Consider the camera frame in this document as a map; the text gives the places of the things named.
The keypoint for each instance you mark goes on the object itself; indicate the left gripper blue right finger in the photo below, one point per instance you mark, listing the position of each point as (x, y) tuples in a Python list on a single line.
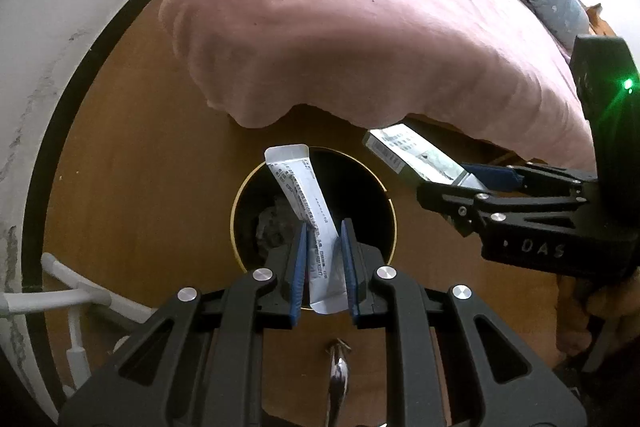
[(349, 247)]

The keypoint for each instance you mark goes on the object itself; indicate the person hand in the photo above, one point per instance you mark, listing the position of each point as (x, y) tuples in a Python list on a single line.
[(577, 305)]

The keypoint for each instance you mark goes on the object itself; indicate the white printed sachet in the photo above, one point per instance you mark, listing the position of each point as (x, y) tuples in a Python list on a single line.
[(291, 166)]

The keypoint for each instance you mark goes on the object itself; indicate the pink bed blanket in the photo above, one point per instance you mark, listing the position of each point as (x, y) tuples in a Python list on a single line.
[(487, 67)]

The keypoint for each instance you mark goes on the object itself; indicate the green white carton box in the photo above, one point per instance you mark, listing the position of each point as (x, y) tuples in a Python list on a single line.
[(416, 160)]

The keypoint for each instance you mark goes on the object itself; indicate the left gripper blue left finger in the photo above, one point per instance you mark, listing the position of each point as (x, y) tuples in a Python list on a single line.
[(297, 272)]

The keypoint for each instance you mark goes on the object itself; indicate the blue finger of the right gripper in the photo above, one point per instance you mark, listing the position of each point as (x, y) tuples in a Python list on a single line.
[(495, 177)]

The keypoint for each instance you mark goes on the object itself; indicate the white rack legs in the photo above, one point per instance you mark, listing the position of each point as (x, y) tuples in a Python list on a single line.
[(75, 299)]

